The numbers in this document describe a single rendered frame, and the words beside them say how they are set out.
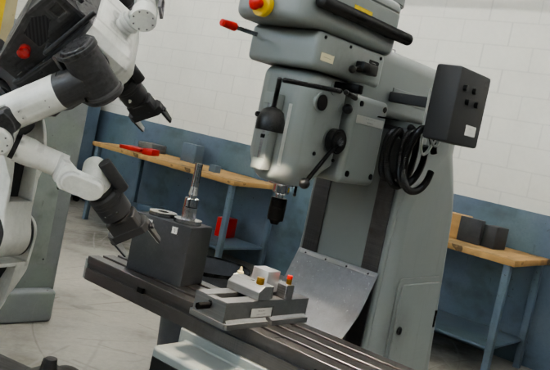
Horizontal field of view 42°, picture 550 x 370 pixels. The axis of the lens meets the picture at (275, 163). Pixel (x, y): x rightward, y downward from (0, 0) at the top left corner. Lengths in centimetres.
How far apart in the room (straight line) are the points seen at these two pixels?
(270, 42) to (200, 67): 643
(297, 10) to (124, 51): 45
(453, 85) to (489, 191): 428
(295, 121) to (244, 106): 592
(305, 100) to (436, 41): 481
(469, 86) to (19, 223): 131
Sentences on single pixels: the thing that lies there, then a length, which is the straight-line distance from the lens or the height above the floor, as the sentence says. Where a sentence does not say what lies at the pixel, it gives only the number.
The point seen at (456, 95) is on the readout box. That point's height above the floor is 164.
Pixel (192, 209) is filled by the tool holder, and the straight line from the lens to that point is 230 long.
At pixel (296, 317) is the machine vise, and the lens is 215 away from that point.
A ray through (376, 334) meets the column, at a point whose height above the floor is 89.
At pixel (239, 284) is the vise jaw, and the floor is 101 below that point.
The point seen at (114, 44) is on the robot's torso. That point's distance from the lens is 189.
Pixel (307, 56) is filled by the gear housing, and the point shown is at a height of 166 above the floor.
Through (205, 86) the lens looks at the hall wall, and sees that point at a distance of 832.
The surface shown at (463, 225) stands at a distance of 581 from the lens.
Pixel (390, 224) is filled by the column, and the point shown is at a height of 123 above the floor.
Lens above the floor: 147
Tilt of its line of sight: 3 degrees down
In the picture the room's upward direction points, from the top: 12 degrees clockwise
